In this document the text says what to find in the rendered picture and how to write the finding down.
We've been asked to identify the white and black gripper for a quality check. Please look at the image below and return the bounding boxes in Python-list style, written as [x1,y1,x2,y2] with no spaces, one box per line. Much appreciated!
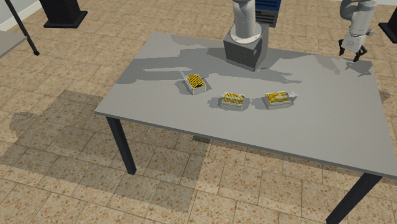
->
[338,31,367,62]

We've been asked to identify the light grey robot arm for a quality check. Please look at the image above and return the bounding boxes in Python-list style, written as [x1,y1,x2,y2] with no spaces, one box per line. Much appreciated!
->
[231,0,378,44]

